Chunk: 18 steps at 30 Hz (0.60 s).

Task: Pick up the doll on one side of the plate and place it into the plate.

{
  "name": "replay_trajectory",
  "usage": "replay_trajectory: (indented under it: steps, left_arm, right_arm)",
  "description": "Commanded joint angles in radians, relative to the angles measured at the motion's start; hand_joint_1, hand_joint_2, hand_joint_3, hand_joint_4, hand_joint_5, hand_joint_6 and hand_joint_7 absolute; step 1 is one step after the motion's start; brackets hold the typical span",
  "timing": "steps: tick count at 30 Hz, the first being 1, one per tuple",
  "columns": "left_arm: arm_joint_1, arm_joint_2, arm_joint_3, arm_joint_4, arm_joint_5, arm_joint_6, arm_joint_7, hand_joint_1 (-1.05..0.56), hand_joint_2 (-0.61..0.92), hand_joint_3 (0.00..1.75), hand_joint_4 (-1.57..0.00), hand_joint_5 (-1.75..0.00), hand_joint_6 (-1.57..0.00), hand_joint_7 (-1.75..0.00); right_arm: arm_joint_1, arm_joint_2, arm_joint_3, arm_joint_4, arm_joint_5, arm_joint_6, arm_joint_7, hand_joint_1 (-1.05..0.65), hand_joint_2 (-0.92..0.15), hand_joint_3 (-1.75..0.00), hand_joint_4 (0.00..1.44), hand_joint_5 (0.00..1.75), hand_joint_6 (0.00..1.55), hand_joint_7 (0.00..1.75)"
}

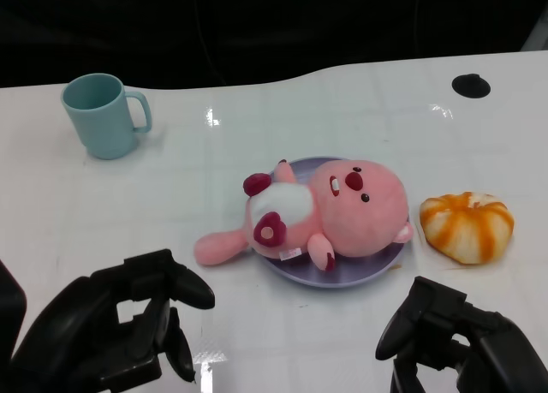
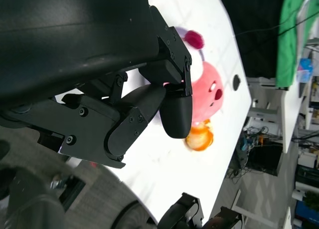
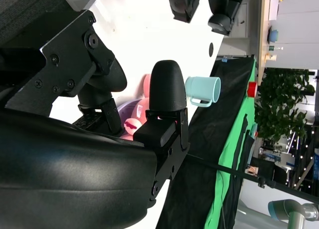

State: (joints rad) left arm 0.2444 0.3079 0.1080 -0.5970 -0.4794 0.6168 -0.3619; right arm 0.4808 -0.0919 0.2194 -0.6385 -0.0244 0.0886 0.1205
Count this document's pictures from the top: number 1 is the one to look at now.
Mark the purple plastic plate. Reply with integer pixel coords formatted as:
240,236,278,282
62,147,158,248
256,155,411,289

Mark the black round table grommet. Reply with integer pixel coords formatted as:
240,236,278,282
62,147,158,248
450,73,491,98

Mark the pink plush beaver doll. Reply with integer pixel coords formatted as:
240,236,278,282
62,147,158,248
194,158,414,273

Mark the orange striped white bun toy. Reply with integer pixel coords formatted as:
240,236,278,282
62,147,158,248
418,191,515,265

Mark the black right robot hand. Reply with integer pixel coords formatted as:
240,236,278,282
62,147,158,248
375,276,548,393

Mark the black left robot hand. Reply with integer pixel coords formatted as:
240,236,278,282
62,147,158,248
9,248,216,393

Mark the teal plastic mug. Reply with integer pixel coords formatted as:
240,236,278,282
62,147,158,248
60,72,153,160

